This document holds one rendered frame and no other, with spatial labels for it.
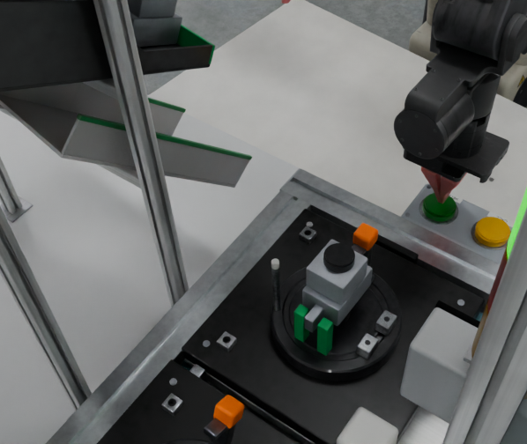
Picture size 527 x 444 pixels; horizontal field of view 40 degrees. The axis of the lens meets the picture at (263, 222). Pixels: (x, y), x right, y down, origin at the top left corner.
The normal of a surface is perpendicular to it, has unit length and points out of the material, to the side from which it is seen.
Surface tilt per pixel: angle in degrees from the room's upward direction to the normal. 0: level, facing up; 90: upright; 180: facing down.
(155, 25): 90
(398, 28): 0
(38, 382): 0
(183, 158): 90
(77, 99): 90
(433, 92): 6
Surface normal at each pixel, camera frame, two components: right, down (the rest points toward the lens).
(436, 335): -0.04, -0.64
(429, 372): -0.58, 0.64
